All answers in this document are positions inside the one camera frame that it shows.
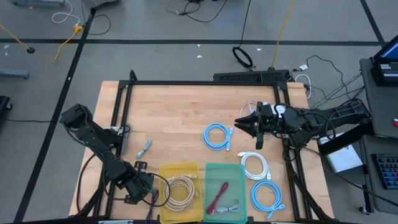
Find black laptop computer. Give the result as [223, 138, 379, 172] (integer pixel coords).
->
[371, 42, 398, 87]

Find black caster base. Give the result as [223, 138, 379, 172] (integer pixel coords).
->
[0, 95, 13, 125]

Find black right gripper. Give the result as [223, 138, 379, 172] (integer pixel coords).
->
[234, 101, 284, 151]

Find short white USB cable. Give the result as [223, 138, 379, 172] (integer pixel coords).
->
[215, 204, 242, 215]

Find black metal bar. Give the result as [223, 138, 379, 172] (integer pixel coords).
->
[317, 119, 374, 156]

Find white HDMI cable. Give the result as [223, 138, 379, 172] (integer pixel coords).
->
[237, 151, 272, 181]

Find grey metal foot bar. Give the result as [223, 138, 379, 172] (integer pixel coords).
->
[9, 0, 66, 7]
[0, 68, 30, 79]

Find short grey cable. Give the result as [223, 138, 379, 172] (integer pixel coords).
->
[135, 139, 153, 160]

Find grey side desk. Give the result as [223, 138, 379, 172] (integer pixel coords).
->
[360, 135, 398, 215]
[359, 57, 398, 139]

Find yellow translucent plastic bin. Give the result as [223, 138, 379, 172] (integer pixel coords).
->
[158, 161, 205, 224]

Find black floor cable loop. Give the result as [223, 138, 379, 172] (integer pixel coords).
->
[81, 0, 112, 35]

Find beige cable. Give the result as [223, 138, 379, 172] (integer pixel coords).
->
[162, 174, 200, 215]

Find yellow extension cord with plug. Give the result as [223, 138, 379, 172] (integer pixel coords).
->
[54, 24, 85, 62]

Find white paper box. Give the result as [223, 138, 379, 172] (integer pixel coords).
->
[317, 132, 364, 174]

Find black keyboard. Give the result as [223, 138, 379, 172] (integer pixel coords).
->
[371, 153, 398, 190]

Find white dome lamp metal base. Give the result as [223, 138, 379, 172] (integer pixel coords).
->
[271, 104, 287, 119]

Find white floor cable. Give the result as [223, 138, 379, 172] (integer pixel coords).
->
[294, 73, 312, 100]
[51, 0, 82, 26]

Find black floor cable tangle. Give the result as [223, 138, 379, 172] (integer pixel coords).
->
[165, 0, 228, 23]

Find purple cable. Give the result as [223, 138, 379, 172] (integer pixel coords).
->
[145, 189, 160, 224]

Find black floor cables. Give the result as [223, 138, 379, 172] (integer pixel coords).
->
[306, 55, 366, 122]

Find black power strip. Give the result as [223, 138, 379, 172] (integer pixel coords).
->
[213, 69, 290, 83]

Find light blue cable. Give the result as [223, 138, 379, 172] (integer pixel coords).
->
[250, 179, 286, 220]
[201, 122, 234, 152]

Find thin white cable with adapter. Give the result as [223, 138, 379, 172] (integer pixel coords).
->
[238, 98, 276, 140]

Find black coiled floor cable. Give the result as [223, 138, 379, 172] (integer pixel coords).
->
[231, 0, 255, 70]

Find red cable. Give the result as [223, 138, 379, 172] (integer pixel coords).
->
[205, 182, 229, 215]

